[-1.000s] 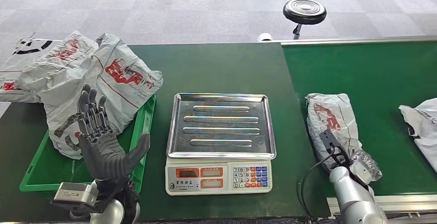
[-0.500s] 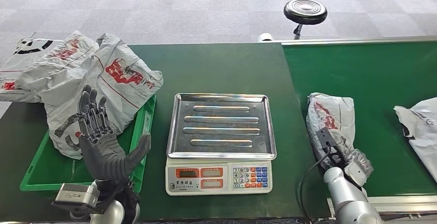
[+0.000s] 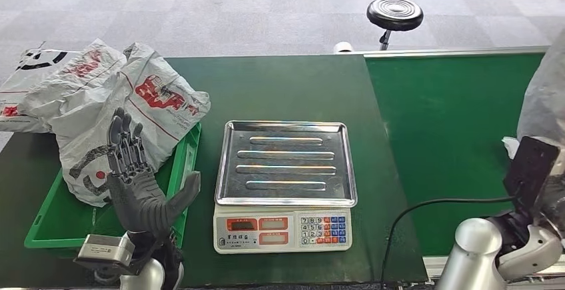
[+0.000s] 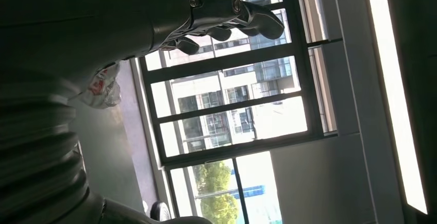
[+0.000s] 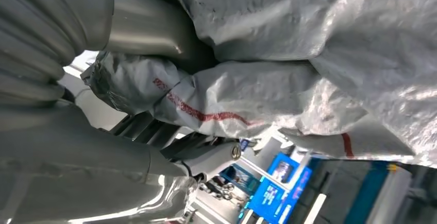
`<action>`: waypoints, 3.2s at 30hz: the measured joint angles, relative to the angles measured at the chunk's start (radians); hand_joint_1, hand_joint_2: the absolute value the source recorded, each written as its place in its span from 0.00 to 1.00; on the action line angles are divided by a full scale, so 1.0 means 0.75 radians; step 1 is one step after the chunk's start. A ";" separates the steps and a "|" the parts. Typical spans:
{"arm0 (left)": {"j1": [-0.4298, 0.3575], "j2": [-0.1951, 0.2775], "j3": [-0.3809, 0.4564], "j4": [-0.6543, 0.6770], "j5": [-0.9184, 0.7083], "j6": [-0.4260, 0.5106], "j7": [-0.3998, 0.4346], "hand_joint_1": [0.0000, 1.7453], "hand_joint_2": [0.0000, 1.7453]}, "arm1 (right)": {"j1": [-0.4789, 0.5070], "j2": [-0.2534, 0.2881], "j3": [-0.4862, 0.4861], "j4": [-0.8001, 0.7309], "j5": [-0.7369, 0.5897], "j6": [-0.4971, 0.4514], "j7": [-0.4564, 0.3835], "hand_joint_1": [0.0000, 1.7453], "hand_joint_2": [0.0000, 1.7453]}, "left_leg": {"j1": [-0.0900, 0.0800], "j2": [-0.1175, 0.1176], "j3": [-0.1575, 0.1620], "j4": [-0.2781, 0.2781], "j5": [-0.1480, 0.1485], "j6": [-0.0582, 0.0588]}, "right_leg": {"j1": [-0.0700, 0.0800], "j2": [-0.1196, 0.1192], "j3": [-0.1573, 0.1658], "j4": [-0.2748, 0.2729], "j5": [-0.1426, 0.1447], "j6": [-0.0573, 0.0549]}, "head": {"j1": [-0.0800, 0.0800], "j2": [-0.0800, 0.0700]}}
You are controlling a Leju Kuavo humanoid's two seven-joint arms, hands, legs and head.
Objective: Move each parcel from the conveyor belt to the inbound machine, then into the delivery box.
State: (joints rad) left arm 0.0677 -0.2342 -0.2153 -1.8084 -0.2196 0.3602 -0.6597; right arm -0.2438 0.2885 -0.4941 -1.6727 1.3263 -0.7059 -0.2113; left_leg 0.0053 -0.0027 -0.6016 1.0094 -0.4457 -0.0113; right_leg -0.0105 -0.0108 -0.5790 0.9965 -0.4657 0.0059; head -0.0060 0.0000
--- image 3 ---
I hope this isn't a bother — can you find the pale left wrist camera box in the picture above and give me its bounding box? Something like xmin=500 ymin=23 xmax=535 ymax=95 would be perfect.
xmin=73 ymin=233 xmax=136 ymax=277

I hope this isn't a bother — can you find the green plastic crate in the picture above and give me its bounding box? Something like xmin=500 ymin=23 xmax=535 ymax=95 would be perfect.
xmin=24 ymin=122 xmax=203 ymax=250

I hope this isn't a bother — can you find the black round stool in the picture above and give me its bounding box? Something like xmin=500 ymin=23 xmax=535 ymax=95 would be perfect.
xmin=366 ymin=0 xmax=424 ymax=52

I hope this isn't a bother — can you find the green conveyor belt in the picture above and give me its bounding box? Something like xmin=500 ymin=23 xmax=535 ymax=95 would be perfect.
xmin=364 ymin=45 xmax=565 ymax=280

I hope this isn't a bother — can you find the grey parcel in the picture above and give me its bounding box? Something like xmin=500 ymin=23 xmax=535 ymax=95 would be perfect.
xmin=17 ymin=38 xmax=129 ymax=132
xmin=51 ymin=41 xmax=212 ymax=209
xmin=502 ymin=27 xmax=565 ymax=159

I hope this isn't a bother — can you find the black-backed right wrist camera box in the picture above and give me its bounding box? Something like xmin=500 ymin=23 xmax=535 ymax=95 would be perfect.
xmin=503 ymin=135 xmax=562 ymax=213

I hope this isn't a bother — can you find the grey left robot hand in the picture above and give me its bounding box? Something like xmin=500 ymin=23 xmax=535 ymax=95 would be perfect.
xmin=105 ymin=107 xmax=202 ymax=240

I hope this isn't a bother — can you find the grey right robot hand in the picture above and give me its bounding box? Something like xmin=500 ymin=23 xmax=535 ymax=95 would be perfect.
xmin=536 ymin=146 xmax=565 ymax=236

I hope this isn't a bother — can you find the grey parcel, small red print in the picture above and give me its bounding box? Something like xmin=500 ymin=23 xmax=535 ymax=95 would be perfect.
xmin=17 ymin=38 xmax=129 ymax=132

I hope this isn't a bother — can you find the white scale with steel tray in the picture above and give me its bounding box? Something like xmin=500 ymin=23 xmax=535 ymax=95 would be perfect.
xmin=213 ymin=120 xmax=358 ymax=255

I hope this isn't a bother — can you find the white parcel, black ring print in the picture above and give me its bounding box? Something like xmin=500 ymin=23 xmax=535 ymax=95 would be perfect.
xmin=0 ymin=48 xmax=81 ymax=134

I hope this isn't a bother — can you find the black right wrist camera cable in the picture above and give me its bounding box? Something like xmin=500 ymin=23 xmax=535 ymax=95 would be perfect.
xmin=379 ymin=195 xmax=517 ymax=290

